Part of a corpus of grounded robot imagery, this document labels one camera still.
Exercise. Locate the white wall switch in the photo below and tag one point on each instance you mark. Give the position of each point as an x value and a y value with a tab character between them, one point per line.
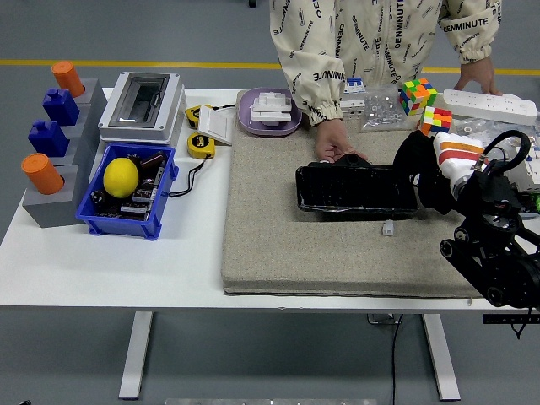
216	126

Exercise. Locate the white blue circuit breaker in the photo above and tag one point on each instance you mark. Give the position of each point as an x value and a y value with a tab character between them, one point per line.
354	99

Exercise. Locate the grey-brown mat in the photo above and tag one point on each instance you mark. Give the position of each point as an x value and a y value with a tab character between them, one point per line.
270	236

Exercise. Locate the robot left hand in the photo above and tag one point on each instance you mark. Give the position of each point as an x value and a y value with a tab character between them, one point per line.
24	402

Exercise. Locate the grey electrical enclosure box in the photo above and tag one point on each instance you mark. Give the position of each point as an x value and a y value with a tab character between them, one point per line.
136	134

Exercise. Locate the person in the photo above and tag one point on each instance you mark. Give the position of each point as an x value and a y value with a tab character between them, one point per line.
375	34

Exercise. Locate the person's left forearm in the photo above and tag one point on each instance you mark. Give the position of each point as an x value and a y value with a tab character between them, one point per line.
470	38

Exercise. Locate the white plastic parts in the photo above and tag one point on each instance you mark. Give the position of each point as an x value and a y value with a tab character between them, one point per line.
271	107

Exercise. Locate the brown cylindrical capacitor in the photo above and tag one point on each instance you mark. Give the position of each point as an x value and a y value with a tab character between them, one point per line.
153	160

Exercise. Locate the multicoloured puzzle cube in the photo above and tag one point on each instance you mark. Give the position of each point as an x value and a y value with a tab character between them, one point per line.
418	96
436	120

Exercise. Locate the black round capacitor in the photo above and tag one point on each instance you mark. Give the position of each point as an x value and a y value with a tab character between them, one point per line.
98	197

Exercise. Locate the small white connector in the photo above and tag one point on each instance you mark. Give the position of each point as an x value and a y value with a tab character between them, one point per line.
388	228

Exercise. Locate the person's right forearm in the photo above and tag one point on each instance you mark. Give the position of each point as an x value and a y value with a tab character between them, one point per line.
314	93

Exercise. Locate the white power strip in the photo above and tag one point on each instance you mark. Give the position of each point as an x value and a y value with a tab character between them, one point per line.
485	103

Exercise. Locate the clear bag of washers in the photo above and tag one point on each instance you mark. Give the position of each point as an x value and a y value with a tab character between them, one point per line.
472	126

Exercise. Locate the purple tray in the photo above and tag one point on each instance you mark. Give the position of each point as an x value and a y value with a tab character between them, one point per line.
245	114

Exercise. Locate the grey stepped block holder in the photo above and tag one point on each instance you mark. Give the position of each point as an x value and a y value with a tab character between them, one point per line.
55	211

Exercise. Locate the person's right hand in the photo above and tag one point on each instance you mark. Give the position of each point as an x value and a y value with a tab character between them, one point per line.
333	139

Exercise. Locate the yellow lemon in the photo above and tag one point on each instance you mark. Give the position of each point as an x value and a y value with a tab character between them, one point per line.
121	178

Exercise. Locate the orange cylinder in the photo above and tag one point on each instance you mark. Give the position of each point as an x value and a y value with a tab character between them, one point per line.
41	174
67	78

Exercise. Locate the white table leg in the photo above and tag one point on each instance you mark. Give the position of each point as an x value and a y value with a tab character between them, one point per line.
135	358
443	358

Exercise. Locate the clear bag of nuts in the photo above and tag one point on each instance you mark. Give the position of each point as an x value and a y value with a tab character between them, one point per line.
381	111

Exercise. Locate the black rag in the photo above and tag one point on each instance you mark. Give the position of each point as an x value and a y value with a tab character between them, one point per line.
415	160

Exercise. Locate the blue plastic bin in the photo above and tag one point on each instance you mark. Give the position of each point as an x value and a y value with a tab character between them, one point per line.
123	225

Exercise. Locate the person's left hand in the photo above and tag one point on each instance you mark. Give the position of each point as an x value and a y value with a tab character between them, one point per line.
481	76

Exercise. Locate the black glossy panel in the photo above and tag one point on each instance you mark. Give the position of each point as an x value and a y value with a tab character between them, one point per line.
350	190

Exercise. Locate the blue block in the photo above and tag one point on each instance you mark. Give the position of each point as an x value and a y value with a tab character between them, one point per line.
47	139
60	107

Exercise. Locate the yellow tape measure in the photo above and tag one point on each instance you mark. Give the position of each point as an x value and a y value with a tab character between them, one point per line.
200	145
192	116

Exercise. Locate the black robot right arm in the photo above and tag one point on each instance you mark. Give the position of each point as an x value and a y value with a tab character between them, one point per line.
489	190

